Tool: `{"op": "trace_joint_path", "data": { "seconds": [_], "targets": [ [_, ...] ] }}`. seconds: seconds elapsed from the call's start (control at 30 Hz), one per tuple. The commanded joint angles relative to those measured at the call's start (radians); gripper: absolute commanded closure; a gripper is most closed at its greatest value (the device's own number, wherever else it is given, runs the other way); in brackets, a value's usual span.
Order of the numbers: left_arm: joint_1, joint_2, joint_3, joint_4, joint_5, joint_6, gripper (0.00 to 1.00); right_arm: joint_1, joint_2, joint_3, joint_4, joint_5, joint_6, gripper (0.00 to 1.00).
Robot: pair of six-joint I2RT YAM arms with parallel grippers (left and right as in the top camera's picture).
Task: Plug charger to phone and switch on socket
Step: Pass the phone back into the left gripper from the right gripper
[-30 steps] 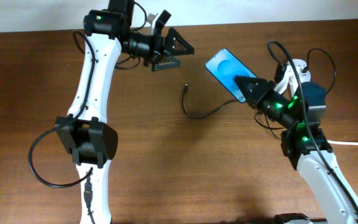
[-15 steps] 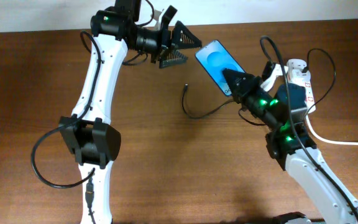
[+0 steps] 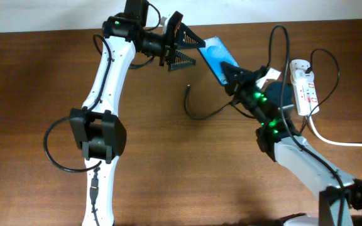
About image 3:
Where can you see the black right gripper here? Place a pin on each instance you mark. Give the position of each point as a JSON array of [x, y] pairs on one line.
[[242, 86]]

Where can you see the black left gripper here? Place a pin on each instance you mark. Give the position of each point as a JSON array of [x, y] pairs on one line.
[[169, 48]]

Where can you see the blue Samsung smartphone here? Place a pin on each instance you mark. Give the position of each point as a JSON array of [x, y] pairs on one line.
[[213, 54]]

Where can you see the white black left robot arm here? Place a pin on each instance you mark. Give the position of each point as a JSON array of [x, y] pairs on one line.
[[97, 130]]

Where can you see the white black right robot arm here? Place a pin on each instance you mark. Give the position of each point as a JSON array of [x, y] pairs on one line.
[[339, 193]]

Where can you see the white USB charger plug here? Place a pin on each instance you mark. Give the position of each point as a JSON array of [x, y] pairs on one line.
[[301, 75]]

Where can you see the white power strip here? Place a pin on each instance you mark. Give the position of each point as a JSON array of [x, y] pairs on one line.
[[305, 95]]

